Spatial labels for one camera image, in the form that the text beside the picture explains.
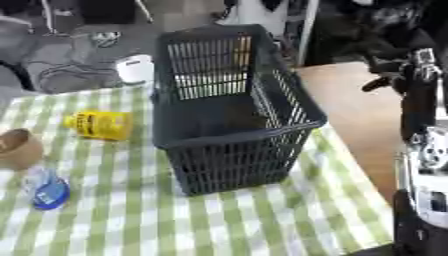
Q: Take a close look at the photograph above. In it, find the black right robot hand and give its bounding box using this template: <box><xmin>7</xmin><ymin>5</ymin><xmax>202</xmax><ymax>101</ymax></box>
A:
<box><xmin>360</xmin><ymin>47</ymin><xmax>448</xmax><ymax>142</ymax></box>

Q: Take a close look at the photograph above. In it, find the white box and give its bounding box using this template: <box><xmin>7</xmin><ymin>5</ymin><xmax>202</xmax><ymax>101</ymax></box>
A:
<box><xmin>113</xmin><ymin>54</ymin><xmax>156</xmax><ymax>85</ymax></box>

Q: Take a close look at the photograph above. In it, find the dark blue plastic slatted basket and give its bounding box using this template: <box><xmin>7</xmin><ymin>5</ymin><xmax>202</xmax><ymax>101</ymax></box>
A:
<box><xmin>148</xmin><ymin>23</ymin><xmax>329</xmax><ymax>197</ymax></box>

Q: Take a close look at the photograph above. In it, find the yellow plastic bottle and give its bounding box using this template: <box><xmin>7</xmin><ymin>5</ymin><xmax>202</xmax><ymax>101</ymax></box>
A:
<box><xmin>61</xmin><ymin>110</ymin><xmax>133</xmax><ymax>142</ymax></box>

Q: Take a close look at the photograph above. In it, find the grey bag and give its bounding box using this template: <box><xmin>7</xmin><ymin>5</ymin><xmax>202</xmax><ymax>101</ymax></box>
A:
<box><xmin>21</xmin><ymin>31</ymin><xmax>154</xmax><ymax>95</ymax></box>

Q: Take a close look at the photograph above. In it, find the clear bottle with blue label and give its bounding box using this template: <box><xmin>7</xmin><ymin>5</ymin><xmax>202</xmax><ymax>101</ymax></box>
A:
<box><xmin>22</xmin><ymin>165</ymin><xmax>72</xmax><ymax>211</ymax></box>

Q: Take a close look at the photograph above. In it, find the brown tape roll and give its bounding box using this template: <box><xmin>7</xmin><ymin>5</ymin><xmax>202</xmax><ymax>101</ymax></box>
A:
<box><xmin>0</xmin><ymin>128</ymin><xmax>46</xmax><ymax>171</ymax></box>

